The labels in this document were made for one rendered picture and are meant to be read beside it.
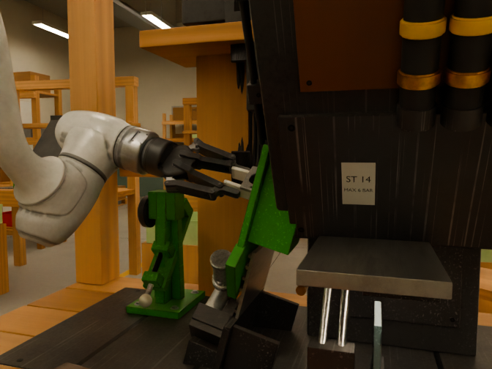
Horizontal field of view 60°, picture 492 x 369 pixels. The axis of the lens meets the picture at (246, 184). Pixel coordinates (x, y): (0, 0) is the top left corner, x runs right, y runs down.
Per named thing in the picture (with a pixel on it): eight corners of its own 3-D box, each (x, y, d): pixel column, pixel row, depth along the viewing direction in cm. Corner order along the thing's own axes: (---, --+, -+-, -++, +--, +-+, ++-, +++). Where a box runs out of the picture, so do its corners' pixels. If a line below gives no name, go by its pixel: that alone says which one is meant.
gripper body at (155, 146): (135, 157, 79) (179, 170, 77) (159, 127, 84) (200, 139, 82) (144, 181, 85) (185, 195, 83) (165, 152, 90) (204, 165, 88)
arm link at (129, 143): (134, 116, 85) (159, 123, 84) (144, 147, 92) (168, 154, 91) (108, 146, 80) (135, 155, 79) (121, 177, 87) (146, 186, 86)
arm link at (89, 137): (147, 141, 93) (117, 192, 88) (88, 124, 97) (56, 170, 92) (130, 110, 84) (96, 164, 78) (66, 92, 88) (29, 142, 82)
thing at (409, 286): (451, 311, 43) (452, 282, 43) (294, 295, 48) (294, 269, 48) (416, 236, 80) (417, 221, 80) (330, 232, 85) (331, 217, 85)
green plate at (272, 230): (278, 286, 67) (314, 157, 64) (229, 269, 69) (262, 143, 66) (292, 267, 78) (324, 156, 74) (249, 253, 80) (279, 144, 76)
